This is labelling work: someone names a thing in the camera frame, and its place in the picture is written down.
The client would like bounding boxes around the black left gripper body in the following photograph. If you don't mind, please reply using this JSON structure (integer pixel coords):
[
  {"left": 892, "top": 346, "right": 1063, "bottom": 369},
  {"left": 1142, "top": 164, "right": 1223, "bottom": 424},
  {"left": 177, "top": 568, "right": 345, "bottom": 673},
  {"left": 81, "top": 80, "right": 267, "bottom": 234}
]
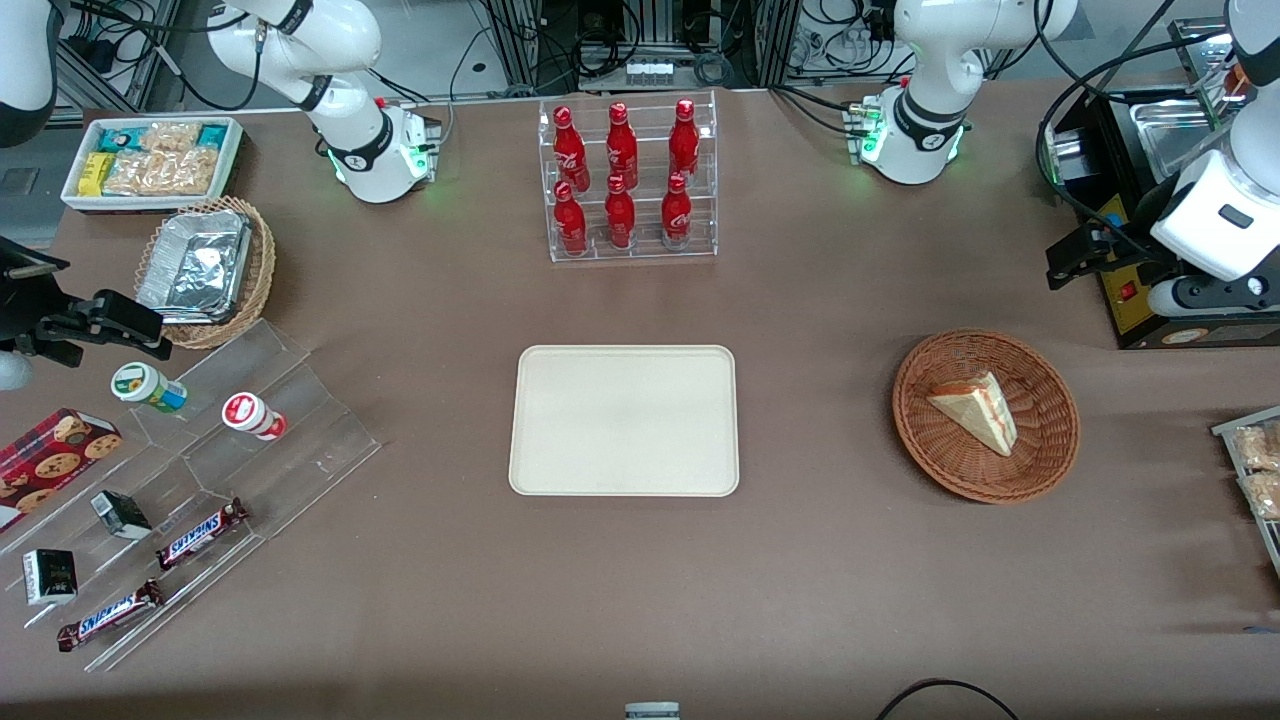
[{"left": 1090, "top": 232, "right": 1183, "bottom": 291}]

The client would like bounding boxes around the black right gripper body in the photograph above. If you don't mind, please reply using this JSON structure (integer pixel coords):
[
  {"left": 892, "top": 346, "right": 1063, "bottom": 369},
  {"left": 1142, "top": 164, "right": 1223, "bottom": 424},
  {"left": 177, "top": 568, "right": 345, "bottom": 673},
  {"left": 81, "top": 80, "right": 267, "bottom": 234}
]
[{"left": 0, "top": 288, "right": 96, "bottom": 367}]

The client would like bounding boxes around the triangular sandwich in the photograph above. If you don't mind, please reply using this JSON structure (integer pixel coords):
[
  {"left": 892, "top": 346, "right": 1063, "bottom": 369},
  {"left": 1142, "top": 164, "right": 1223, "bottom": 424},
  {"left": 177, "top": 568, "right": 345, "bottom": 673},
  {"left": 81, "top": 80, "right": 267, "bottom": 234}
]
[{"left": 927, "top": 370, "right": 1019, "bottom": 458}]

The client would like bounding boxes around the aluminium foil tray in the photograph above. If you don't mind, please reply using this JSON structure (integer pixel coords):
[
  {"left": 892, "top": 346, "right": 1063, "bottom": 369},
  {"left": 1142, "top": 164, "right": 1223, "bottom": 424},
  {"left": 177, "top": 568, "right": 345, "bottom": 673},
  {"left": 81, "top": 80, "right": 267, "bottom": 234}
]
[{"left": 136, "top": 209, "right": 253, "bottom": 324}]

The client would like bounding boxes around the oval light wicker basket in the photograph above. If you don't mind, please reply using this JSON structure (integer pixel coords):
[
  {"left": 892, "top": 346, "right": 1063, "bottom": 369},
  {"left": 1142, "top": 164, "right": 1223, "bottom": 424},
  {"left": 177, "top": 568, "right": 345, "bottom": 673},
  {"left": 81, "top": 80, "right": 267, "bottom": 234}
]
[{"left": 133, "top": 195, "right": 277, "bottom": 351}]

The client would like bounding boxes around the grey snack tray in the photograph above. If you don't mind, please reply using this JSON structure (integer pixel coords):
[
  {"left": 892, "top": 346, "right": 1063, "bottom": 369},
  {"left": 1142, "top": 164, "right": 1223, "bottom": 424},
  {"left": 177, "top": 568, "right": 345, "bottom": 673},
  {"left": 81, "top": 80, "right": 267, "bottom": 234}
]
[{"left": 1211, "top": 405, "right": 1280, "bottom": 581}]

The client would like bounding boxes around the round brown wicker basket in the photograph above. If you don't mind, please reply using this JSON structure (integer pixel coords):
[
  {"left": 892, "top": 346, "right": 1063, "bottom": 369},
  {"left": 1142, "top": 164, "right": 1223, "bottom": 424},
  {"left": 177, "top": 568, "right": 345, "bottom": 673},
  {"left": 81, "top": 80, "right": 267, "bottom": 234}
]
[{"left": 892, "top": 328, "right": 1082, "bottom": 505}]

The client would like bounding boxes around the beige plastic tray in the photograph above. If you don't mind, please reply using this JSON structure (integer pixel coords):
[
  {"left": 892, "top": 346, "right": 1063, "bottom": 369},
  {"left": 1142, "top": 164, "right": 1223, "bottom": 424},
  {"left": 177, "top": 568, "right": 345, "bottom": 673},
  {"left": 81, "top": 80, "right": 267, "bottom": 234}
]
[{"left": 508, "top": 344, "right": 741, "bottom": 498}]

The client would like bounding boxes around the white cup green label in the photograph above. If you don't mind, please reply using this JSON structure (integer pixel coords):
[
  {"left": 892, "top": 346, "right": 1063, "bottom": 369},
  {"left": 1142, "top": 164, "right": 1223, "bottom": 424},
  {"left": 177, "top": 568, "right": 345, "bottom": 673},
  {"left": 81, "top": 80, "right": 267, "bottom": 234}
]
[{"left": 110, "top": 362, "right": 188, "bottom": 414}]

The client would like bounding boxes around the black countertop appliance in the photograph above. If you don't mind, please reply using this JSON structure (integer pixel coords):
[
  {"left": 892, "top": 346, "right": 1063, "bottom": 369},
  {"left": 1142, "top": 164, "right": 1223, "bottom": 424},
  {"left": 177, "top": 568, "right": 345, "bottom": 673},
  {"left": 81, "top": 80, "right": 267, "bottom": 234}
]
[{"left": 1040, "top": 15, "right": 1280, "bottom": 351}]

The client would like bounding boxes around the white cup red label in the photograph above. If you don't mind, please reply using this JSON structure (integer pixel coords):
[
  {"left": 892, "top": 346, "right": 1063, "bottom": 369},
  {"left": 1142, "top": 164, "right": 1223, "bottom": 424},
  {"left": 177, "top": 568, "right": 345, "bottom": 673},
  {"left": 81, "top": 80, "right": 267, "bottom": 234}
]
[{"left": 221, "top": 392, "right": 288, "bottom": 442}]

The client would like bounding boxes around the white rectangular snack bin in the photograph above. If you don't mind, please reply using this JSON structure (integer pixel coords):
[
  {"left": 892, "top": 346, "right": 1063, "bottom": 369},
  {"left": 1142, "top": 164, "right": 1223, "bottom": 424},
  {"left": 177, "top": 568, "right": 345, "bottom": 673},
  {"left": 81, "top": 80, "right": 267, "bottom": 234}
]
[{"left": 60, "top": 115, "right": 246, "bottom": 213}]

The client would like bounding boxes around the red cookie box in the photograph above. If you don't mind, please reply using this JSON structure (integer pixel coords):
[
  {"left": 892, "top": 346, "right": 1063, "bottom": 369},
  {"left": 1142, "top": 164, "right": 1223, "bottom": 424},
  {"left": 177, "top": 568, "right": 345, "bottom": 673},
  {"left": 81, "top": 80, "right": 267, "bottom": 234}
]
[{"left": 0, "top": 407, "right": 123, "bottom": 534}]

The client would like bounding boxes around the clear acrylic stepped display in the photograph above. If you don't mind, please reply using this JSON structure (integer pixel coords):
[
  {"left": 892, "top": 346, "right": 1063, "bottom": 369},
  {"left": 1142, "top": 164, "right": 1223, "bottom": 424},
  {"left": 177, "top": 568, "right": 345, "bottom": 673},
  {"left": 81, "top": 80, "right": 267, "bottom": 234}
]
[{"left": 0, "top": 318, "right": 383, "bottom": 673}]

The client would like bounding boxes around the small black box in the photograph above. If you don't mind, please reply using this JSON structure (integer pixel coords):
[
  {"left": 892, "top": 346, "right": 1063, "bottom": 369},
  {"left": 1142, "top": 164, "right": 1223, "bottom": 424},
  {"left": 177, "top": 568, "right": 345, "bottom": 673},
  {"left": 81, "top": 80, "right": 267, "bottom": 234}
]
[
  {"left": 22, "top": 548, "right": 79, "bottom": 607},
  {"left": 90, "top": 490, "right": 153, "bottom": 541}
]

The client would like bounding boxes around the clear cracker bag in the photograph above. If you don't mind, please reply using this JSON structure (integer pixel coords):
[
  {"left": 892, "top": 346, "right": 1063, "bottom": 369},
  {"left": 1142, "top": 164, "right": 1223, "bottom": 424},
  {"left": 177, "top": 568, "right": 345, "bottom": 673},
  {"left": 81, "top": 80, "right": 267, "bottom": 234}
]
[
  {"left": 140, "top": 121, "right": 203, "bottom": 157},
  {"left": 104, "top": 150, "right": 218, "bottom": 197}
]

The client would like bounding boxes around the brown Snickers bar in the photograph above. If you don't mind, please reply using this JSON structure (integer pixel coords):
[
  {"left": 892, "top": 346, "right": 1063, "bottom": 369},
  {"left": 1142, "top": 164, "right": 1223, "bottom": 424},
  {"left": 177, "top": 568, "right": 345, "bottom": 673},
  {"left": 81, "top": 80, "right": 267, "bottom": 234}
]
[
  {"left": 57, "top": 580, "right": 164, "bottom": 653},
  {"left": 155, "top": 498, "right": 249, "bottom": 571}
]

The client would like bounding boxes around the clear pastry bag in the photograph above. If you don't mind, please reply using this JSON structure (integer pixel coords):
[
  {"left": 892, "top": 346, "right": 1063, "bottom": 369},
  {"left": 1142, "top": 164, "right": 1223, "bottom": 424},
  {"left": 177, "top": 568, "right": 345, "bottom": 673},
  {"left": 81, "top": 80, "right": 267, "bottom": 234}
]
[
  {"left": 1232, "top": 423, "right": 1280, "bottom": 472},
  {"left": 1240, "top": 470, "right": 1280, "bottom": 521}
]

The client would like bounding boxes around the red cola bottle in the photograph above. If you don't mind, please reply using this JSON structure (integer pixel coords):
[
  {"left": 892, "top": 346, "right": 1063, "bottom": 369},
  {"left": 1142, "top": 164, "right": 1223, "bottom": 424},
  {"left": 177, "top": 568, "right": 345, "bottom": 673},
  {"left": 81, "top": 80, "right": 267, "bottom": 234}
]
[
  {"left": 553, "top": 180, "right": 588, "bottom": 256},
  {"left": 668, "top": 98, "right": 701, "bottom": 181},
  {"left": 604, "top": 175, "right": 637, "bottom": 251},
  {"left": 552, "top": 105, "right": 591, "bottom": 191},
  {"left": 605, "top": 102, "right": 639, "bottom": 189},
  {"left": 661, "top": 172, "right": 693, "bottom": 249}
]

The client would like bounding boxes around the clear acrylic bottle rack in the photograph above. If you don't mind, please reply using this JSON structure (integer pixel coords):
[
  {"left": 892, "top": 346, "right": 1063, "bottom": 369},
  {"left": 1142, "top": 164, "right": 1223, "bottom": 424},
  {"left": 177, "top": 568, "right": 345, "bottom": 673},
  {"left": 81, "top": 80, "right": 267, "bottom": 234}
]
[{"left": 538, "top": 90, "right": 719, "bottom": 264}]

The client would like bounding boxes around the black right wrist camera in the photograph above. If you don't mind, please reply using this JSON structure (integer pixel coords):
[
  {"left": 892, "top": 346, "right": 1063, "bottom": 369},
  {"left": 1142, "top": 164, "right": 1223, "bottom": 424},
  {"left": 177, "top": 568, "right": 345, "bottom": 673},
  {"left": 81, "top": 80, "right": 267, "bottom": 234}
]
[{"left": 92, "top": 289, "right": 168, "bottom": 341}]

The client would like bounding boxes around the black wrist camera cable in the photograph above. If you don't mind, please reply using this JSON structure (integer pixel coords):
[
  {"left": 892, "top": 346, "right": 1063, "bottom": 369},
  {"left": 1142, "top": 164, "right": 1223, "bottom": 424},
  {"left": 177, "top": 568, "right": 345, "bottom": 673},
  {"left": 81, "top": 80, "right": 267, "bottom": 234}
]
[{"left": 1034, "top": 0, "right": 1233, "bottom": 241}]

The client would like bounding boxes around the black looped cable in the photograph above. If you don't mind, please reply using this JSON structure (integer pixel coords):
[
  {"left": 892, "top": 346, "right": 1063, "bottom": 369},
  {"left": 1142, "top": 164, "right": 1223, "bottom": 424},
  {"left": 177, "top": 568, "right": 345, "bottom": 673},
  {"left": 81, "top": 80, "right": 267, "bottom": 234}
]
[{"left": 875, "top": 678, "right": 1021, "bottom": 720}]

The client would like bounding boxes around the aluminium frame rack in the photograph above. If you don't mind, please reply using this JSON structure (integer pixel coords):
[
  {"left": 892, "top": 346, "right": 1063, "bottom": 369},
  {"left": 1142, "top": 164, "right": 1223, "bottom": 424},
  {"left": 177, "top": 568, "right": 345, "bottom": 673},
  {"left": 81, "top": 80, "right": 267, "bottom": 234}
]
[{"left": 485, "top": 0, "right": 801, "bottom": 93}]

